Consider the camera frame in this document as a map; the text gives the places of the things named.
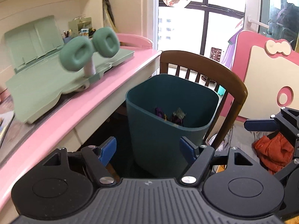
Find purple snack bag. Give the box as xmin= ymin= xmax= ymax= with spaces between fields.
xmin=155 ymin=107 xmax=186 ymax=126

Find dark teal trash bin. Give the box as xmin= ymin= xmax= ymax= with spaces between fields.
xmin=126 ymin=74 xmax=219 ymax=178

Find orange cloth on floor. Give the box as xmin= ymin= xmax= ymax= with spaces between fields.
xmin=252 ymin=132 xmax=295 ymax=175

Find brown wooden chair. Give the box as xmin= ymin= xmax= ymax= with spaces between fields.
xmin=160 ymin=50 xmax=248 ymax=149

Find pink desk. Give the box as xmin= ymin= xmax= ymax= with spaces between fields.
xmin=1 ymin=34 xmax=160 ymax=223

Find pink and cream headboard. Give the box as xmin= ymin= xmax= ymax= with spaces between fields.
xmin=232 ymin=30 xmax=298 ymax=121

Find purple hanging garment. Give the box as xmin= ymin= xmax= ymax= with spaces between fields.
xmin=221 ymin=18 xmax=244 ymax=69

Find green desktop organizer tray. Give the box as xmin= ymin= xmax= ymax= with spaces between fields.
xmin=4 ymin=16 xmax=134 ymax=123

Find green headphones on stand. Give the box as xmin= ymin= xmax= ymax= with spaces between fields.
xmin=59 ymin=27 xmax=120 ymax=78

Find blue pen cup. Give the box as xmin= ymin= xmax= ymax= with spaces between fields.
xmin=62 ymin=30 xmax=72 ymax=44

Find green stationery box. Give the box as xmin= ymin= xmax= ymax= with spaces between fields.
xmin=68 ymin=17 xmax=94 ymax=38

